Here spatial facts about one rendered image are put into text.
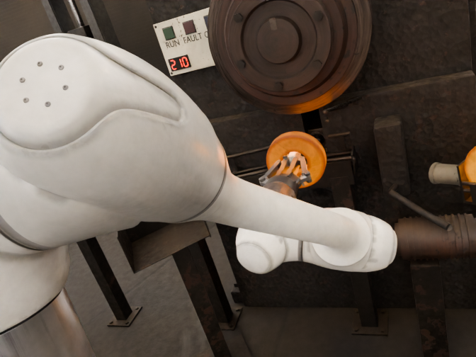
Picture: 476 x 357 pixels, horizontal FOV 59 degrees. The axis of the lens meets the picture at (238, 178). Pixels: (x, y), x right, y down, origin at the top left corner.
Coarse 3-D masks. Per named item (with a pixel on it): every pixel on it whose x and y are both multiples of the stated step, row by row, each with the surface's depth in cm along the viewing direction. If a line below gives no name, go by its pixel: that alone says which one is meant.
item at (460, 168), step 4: (464, 160) 108; (460, 164) 106; (464, 164) 107; (460, 168) 106; (464, 168) 107; (460, 172) 106; (464, 172) 107; (460, 176) 107; (464, 176) 108; (460, 180) 107; (464, 180) 108; (468, 180) 109; (460, 184) 108; (464, 196) 108; (468, 196) 109; (464, 200) 109
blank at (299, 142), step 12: (288, 132) 108; (300, 132) 107; (276, 144) 108; (288, 144) 107; (300, 144) 106; (312, 144) 105; (276, 156) 110; (312, 156) 107; (324, 156) 107; (312, 168) 108; (324, 168) 108; (312, 180) 110
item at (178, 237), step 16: (144, 224) 146; (160, 224) 148; (176, 224) 147; (192, 224) 143; (128, 240) 142; (144, 240) 145; (160, 240) 141; (176, 240) 137; (192, 240) 133; (128, 256) 129; (144, 256) 135; (160, 256) 132; (176, 256) 139; (192, 256) 141; (192, 272) 143; (192, 288) 145; (208, 304) 149; (208, 320) 151; (208, 336) 153; (224, 336) 160; (240, 336) 173; (208, 352) 170; (224, 352) 158; (240, 352) 165
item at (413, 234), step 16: (400, 224) 123; (416, 224) 120; (432, 224) 119; (464, 224) 115; (400, 240) 120; (416, 240) 119; (432, 240) 117; (448, 240) 116; (464, 240) 114; (416, 256) 121; (432, 256) 119; (448, 256) 118; (464, 256) 116; (416, 272) 124; (432, 272) 122; (416, 288) 127; (432, 288) 125; (416, 304) 129; (432, 304) 128; (432, 320) 130; (432, 336) 133; (432, 352) 136; (448, 352) 134
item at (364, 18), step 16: (208, 16) 123; (368, 16) 110; (208, 32) 125; (368, 32) 112; (368, 48) 113; (352, 64) 117; (224, 80) 131; (352, 80) 119; (240, 96) 131; (320, 96) 124; (336, 96) 122; (272, 112) 131; (288, 112) 129; (304, 112) 127
